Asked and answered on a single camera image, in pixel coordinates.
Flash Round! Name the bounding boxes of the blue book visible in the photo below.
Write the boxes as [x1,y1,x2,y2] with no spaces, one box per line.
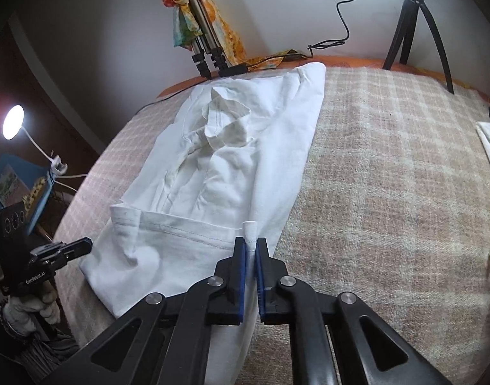
[0,153,55,237]

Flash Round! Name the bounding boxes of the black mini tripod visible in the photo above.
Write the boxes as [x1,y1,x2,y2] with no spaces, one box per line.
[382,0,455,95]

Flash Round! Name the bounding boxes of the white lamp cable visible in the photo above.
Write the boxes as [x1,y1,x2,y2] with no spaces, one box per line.
[54,172,89,194]

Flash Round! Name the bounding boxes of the yellow spotted object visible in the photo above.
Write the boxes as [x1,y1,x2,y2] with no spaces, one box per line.
[22,174,51,210]

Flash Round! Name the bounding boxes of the black power cable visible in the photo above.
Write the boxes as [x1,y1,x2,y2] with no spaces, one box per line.
[134,0,384,111]

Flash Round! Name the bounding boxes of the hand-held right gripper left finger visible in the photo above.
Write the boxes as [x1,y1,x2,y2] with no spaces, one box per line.
[40,236,245,385]

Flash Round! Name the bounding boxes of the silver folded tripod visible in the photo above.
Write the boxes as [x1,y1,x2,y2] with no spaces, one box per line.
[172,0,234,79]

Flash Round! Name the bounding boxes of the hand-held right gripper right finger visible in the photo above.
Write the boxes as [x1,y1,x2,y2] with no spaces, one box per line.
[255,237,454,385]

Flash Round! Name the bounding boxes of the person's left hand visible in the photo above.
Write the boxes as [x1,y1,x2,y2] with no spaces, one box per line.
[2,276,62,336]

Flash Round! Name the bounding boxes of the white clip desk lamp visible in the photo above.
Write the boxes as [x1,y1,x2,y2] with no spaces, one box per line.
[2,104,69,177]

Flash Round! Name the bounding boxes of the colourful patterned scarf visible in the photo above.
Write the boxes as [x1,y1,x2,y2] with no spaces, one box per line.
[157,0,305,71]

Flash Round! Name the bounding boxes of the person's left forearm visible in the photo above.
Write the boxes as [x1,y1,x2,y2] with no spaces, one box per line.
[0,321,83,384]

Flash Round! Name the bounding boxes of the white t-shirt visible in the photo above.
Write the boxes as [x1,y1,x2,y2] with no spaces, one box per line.
[80,62,326,385]

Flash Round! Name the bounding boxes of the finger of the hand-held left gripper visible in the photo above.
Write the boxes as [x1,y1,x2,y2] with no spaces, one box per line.
[30,237,94,266]

